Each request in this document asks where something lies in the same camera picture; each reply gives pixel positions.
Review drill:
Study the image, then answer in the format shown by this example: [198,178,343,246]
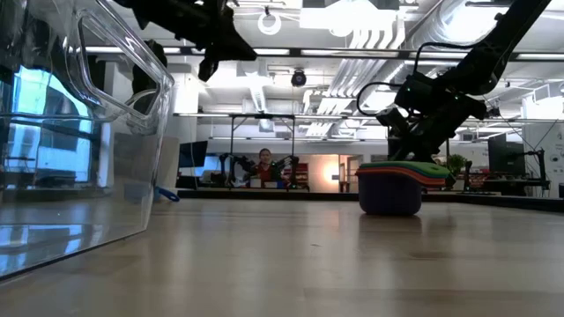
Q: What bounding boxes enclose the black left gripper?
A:
[131,0,259,63]

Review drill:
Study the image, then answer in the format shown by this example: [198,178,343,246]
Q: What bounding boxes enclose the dark computer monitor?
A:
[486,133,528,177]
[177,140,210,169]

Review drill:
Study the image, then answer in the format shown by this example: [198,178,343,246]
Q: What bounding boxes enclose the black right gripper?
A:
[387,72,488,163]

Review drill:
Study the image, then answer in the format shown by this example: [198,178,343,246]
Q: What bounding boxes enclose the person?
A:
[253,147,279,189]

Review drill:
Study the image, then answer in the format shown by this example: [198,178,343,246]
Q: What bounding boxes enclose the small blue measuring cup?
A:
[152,186,182,203]

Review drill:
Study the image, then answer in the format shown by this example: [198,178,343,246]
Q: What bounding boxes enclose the clear plastic basket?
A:
[0,0,176,282]

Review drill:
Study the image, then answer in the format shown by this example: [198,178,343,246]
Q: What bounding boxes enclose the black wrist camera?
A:
[197,55,220,83]
[376,107,411,138]

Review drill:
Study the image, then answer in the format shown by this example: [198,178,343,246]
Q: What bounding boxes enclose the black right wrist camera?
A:
[376,107,411,138]

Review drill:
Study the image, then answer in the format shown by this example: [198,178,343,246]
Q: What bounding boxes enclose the red background shelf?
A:
[293,162,310,184]

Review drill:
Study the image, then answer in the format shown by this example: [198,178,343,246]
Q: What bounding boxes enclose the large blue measuring cup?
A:
[357,172,425,217]

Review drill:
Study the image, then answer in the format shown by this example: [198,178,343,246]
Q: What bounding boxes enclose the green potted plant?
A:
[446,153,469,178]

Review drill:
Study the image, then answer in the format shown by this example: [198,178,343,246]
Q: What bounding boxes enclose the black background rig frame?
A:
[227,113,297,190]

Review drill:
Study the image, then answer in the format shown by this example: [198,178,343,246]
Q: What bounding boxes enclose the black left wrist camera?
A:
[197,55,220,83]

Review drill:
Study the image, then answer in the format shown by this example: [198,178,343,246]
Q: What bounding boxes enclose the white cable ring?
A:
[256,10,283,37]

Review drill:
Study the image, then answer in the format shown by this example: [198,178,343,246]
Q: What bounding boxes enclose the blue lit screen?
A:
[8,65,94,186]

